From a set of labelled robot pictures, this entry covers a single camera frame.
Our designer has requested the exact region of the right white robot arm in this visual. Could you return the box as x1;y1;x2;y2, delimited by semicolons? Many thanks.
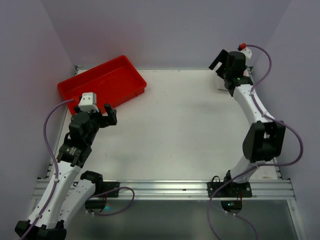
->
209;48;286;184

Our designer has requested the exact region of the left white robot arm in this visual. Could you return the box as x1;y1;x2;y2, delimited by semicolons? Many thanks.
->
15;104;118;240

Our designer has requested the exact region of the red plastic tray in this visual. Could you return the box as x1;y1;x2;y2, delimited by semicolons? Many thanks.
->
57;55;147;115

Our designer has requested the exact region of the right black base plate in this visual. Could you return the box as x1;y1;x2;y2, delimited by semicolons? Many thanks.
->
206;181;253;198

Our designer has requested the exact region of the white mesh laundry bag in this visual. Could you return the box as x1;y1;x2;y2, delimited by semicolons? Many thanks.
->
215;75;227;91

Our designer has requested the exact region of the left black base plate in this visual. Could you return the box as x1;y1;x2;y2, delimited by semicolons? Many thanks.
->
102;181;120;198

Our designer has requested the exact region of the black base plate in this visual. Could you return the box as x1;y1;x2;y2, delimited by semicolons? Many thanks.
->
206;181;253;198
102;181;120;198

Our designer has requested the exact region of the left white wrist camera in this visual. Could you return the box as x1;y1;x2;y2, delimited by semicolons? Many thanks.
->
78;92;99;113

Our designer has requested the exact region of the aluminium front rail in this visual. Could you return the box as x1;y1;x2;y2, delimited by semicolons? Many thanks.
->
31;177;296;201

